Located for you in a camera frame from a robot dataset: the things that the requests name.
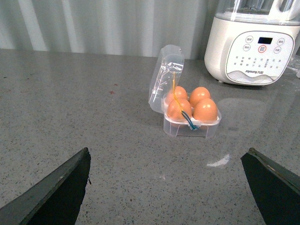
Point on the brown egg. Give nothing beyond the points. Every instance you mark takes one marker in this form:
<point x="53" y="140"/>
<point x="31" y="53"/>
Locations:
<point x="179" y="92"/>
<point x="198" y="94"/>
<point x="205" y="110"/>
<point x="176" y="106"/>

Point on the clear plastic bag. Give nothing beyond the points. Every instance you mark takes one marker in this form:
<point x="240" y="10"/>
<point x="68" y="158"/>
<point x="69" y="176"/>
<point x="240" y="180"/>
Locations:
<point x="295" y="64"/>

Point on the white Joyoung blender appliance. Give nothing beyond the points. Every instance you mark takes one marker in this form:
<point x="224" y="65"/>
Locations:
<point x="252" y="41"/>

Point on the blue rubber band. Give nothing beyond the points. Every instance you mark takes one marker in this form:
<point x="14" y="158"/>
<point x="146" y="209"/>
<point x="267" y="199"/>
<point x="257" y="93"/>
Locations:
<point x="188" y="119"/>

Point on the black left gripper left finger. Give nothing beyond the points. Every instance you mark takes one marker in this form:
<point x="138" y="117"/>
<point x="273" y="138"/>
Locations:
<point x="54" y="200"/>

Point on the clear plastic egg box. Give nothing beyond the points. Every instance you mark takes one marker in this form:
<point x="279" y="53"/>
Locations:
<point x="166" y="77"/>

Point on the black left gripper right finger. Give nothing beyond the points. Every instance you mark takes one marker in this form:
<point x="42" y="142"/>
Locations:
<point x="276" y="190"/>

